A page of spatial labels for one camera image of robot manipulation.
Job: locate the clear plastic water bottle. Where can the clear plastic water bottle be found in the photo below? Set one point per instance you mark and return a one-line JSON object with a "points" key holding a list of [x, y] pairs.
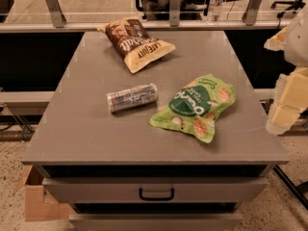
{"points": [[214, 11]]}

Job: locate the brown Late July chip bag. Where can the brown Late July chip bag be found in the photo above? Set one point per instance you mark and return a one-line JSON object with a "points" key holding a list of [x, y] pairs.
{"points": [[134, 45]]}

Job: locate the silver redbull can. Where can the silver redbull can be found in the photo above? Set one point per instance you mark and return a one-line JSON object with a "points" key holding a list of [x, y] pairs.
{"points": [[131, 98]]}

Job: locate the green coconut chips bag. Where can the green coconut chips bag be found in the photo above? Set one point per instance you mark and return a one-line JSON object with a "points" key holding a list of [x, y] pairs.
{"points": [[195, 108]]}

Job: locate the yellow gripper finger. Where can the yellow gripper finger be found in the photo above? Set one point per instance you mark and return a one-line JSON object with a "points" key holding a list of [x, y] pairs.
{"points": [[290, 99], [277, 42]]}

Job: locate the metal railing frame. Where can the metal railing frame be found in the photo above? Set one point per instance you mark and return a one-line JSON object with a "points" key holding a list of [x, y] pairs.
{"points": [[87, 15]]}

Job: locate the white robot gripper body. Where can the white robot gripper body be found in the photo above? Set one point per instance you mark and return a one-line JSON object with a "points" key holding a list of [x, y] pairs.
{"points": [[298, 43]]}

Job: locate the grey drawer cabinet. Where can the grey drawer cabinet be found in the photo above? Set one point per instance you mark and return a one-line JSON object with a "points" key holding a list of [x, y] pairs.
{"points": [[96, 161]]}

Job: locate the brown cardboard box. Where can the brown cardboard box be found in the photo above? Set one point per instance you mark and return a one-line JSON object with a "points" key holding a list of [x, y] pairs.
{"points": [[39, 203]]}

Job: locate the black upper drawer handle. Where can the black upper drawer handle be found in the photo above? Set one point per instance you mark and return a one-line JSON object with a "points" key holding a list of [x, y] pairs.
{"points": [[156, 195]]}

